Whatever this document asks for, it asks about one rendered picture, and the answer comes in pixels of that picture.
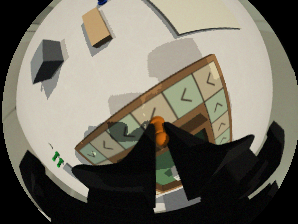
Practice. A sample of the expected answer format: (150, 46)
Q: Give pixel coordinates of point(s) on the tan rectangular block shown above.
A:
(96, 28)

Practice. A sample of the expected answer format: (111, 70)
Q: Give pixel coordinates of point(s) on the white die with black pips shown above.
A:
(174, 173)

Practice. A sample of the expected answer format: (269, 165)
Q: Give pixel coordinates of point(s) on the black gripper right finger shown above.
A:
(197, 161)

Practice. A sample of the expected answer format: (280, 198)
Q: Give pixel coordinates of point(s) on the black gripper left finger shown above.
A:
(136, 173)

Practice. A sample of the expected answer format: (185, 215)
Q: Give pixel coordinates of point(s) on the orange pawn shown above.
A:
(161, 138)

